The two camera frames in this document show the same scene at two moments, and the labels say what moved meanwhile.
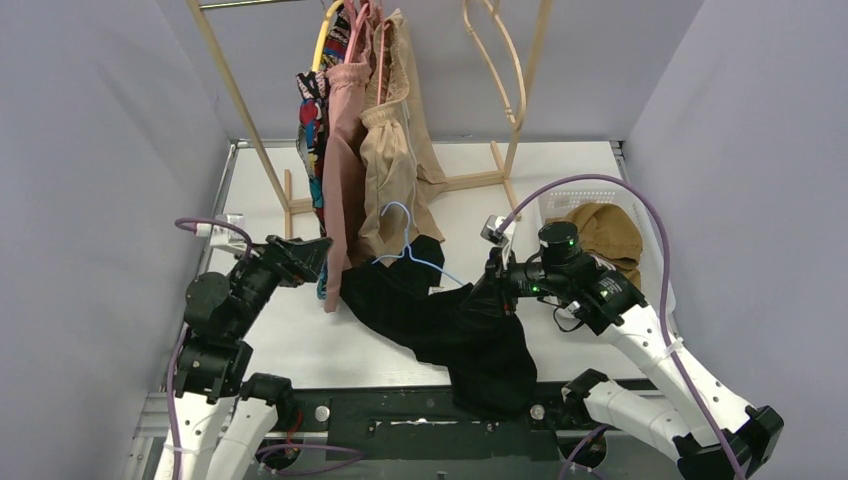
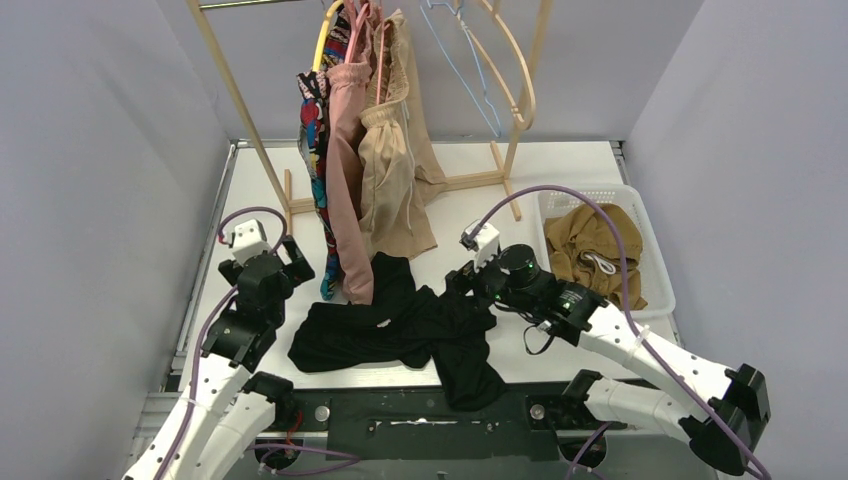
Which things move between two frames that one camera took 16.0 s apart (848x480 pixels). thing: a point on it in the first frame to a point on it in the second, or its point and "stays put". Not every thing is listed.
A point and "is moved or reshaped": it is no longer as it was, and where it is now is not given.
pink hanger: x=357 y=22 stays put
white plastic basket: x=551 y=205 stays put
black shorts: x=486 y=353 to x=404 y=325
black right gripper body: x=508 y=283 to x=486 y=285
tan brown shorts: x=610 y=232 stays put
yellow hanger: x=322 y=38 stays put
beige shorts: x=399 y=162 stays put
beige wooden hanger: x=518 y=122 is moved or reshaped
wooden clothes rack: x=283 y=187 stays put
